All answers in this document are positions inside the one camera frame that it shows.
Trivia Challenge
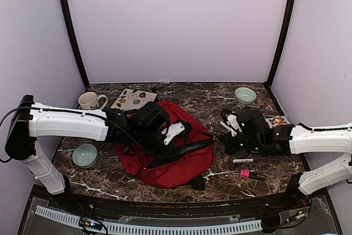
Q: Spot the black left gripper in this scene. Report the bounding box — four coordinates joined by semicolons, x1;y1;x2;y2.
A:
133;128;181;166

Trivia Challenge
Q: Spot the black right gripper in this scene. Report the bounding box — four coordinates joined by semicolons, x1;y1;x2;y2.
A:
221;130;264;155

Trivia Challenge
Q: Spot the red student backpack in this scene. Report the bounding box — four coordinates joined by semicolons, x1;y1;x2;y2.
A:
115;101;215;188

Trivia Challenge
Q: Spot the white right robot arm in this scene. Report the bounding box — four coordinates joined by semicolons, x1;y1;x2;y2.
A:
219;122;351;210

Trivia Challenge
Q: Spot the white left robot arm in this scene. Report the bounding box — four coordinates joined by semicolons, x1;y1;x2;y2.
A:
4;95;187;211

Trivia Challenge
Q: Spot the pink illustrated small book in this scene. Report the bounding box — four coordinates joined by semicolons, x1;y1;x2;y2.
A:
265;116;290;128

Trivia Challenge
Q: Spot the purple capped white marker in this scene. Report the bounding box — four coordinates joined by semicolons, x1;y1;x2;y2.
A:
232;158;260;163

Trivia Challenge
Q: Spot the pink and black highlighter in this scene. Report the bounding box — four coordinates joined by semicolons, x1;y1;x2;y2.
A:
240;170;266;181

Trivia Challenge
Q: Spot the floral ceramic trivet tile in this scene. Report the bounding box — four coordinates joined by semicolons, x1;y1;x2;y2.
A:
110;88;158;111

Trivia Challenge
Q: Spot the green bowl back right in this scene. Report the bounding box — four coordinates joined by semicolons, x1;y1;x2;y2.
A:
235;87;257;106

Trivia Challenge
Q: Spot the green bowl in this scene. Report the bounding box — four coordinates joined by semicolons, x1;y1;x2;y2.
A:
235;87;257;106
72;144;98;168

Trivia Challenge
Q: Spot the green bowl front left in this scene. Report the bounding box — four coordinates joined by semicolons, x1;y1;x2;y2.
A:
72;144;98;168

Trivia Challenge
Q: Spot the cream floral mug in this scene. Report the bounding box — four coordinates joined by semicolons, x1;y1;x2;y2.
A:
78;91;108;110

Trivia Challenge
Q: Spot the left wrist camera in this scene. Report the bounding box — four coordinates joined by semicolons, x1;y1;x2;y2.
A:
161;121;192;145

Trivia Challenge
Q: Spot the black curved table edge rail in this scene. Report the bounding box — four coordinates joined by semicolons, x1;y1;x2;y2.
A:
32;185;328;219

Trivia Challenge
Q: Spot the white slotted cable duct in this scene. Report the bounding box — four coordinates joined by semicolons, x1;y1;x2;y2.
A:
35;206;262;234

